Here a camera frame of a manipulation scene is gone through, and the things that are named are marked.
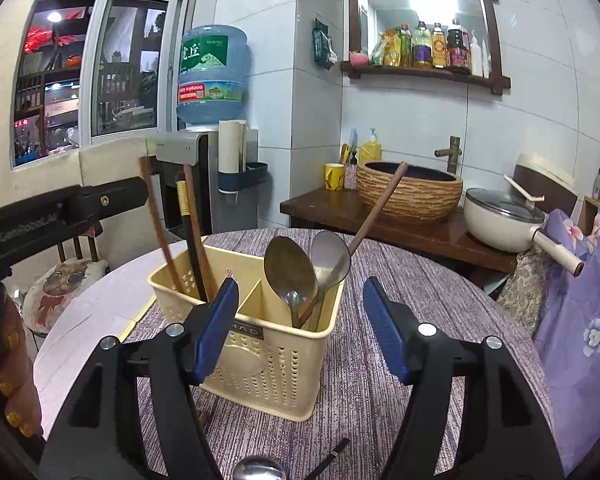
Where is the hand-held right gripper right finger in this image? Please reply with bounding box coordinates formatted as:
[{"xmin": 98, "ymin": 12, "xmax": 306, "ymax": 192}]
[{"xmin": 362, "ymin": 276, "xmax": 565, "ymax": 480}]

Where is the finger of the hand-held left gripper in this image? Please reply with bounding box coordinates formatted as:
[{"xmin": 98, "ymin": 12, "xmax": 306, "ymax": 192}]
[{"xmin": 72, "ymin": 177, "xmax": 149, "ymax": 223}]

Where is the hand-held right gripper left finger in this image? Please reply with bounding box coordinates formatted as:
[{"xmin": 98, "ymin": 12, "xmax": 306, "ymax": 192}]
[{"xmin": 39, "ymin": 277, "xmax": 241, "ymax": 480}]

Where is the cream plastic utensil holder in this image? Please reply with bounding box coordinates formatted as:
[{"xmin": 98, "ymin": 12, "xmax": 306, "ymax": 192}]
[{"xmin": 147, "ymin": 245, "xmax": 346, "ymax": 422}]

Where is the black chopstick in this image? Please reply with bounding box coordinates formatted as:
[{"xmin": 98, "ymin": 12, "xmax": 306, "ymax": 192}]
[
  {"xmin": 176, "ymin": 174, "xmax": 209, "ymax": 303},
  {"xmin": 310, "ymin": 437, "xmax": 351, "ymax": 480}
]

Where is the metal spoon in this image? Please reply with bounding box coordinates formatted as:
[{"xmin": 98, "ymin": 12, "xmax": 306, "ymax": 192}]
[
  {"xmin": 310, "ymin": 230, "xmax": 352, "ymax": 333},
  {"xmin": 263, "ymin": 235, "xmax": 320, "ymax": 330}
]

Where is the spoon bowl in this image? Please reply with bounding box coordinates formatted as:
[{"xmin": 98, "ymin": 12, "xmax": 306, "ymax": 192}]
[{"xmin": 231, "ymin": 455, "xmax": 287, "ymax": 480}]

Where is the person's left hand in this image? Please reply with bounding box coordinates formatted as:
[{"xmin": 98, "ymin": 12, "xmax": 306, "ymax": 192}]
[{"xmin": 0, "ymin": 280, "xmax": 44, "ymax": 438}]

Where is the wooden stool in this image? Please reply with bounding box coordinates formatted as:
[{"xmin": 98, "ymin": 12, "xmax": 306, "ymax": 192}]
[{"xmin": 22, "ymin": 225, "xmax": 112, "ymax": 341}]

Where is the cat print seat cushion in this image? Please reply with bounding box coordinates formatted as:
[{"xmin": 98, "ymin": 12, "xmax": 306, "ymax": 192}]
[{"xmin": 22, "ymin": 257, "xmax": 106, "ymax": 337}]

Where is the purple striped tablecloth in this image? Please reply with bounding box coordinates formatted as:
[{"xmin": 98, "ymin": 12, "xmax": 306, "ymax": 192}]
[{"xmin": 125, "ymin": 228, "xmax": 554, "ymax": 480}]

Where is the water dispenser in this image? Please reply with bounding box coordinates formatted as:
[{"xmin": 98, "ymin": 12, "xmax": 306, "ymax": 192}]
[{"xmin": 147, "ymin": 127, "xmax": 261, "ymax": 242}]

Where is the yellow tape strip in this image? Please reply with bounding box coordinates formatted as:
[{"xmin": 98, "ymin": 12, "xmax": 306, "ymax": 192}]
[{"xmin": 114, "ymin": 305, "xmax": 159, "ymax": 342}]

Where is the white tablecloth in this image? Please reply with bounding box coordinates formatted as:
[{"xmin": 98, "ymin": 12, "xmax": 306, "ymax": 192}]
[{"xmin": 32, "ymin": 232, "xmax": 216, "ymax": 436}]

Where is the wooden counter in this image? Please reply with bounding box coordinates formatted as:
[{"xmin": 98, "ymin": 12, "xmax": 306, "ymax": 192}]
[{"xmin": 280, "ymin": 187, "xmax": 521, "ymax": 274}]

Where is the dark blue roll holder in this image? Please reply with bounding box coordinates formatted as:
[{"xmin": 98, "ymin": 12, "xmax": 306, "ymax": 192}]
[{"xmin": 216, "ymin": 161, "xmax": 270, "ymax": 196}]

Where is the sliding window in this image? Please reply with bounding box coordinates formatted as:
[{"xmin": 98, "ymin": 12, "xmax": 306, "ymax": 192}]
[{"xmin": 10, "ymin": 0, "xmax": 199, "ymax": 169}]

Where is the woven pattern basin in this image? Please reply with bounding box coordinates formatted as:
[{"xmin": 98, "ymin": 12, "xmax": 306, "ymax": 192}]
[{"xmin": 356, "ymin": 161, "xmax": 465, "ymax": 224}]

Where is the beige floral cloth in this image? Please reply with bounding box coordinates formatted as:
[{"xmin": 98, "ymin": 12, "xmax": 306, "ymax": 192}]
[{"xmin": 495, "ymin": 245, "xmax": 549, "ymax": 337}]

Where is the cream pot with lid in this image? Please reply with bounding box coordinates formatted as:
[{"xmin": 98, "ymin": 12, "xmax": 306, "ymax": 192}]
[{"xmin": 463, "ymin": 187, "xmax": 585, "ymax": 277}]

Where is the blue water jug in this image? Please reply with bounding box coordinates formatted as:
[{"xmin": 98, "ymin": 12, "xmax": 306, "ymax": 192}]
[{"xmin": 176, "ymin": 25, "xmax": 251, "ymax": 126}]

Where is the yellow cup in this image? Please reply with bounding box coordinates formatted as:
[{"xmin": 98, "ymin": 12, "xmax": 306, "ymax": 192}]
[{"xmin": 324, "ymin": 162, "xmax": 346, "ymax": 191}]

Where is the yellow soap pump bottle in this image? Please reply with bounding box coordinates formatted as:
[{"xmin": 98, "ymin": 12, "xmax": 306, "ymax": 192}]
[{"xmin": 358, "ymin": 127, "xmax": 383, "ymax": 166}]

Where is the bamboo style faucet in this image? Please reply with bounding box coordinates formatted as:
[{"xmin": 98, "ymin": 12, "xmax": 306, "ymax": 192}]
[{"xmin": 434, "ymin": 136, "xmax": 464, "ymax": 174}]

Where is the purple floral cloth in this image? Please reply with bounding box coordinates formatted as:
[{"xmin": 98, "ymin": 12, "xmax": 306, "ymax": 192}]
[{"xmin": 532, "ymin": 207, "xmax": 600, "ymax": 477}]

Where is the white rice paddle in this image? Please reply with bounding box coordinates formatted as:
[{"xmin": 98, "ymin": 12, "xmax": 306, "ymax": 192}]
[{"xmin": 503, "ymin": 174, "xmax": 545, "ymax": 202}]

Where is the brown and white rice cooker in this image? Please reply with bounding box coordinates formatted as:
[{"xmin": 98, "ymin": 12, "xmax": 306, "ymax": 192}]
[{"xmin": 505, "ymin": 152, "xmax": 579, "ymax": 217}]

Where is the green hanging packet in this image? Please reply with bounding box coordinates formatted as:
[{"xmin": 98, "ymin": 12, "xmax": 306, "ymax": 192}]
[{"xmin": 312, "ymin": 19, "xmax": 338, "ymax": 70}]

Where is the wooden framed mirror shelf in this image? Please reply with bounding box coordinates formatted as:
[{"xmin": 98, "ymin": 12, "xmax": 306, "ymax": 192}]
[{"xmin": 340, "ymin": 0, "xmax": 512, "ymax": 96}]

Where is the yellow seasoning packet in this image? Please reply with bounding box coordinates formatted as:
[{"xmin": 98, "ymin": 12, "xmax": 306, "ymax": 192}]
[{"xmin": 369, "ymin": 28, "xmax": 401, "ymax": 68}]

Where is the oil bottle purple label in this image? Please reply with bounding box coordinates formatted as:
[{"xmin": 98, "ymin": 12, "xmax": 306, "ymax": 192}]
[{"xmin": 411, "ymin": 21, "xmax": 434, "ymax": 69}]

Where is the yellow label sauce bottle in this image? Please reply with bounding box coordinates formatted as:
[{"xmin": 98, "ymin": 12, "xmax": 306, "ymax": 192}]
[{"xmin": 431, "ymin": 22, "xmax": 447, "ymax": 70}]

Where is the white squeeze bottle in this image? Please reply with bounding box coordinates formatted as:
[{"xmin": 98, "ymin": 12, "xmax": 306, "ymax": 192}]
[{"xmin": 470, "ymin": 31, "xmax": 491, "ymax": 79}]

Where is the dark soy sauce bottle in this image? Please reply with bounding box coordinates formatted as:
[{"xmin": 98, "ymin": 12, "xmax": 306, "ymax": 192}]
[{"xmin": 446, "ymin": 19, "xmax": 472, "ymax": 74}]

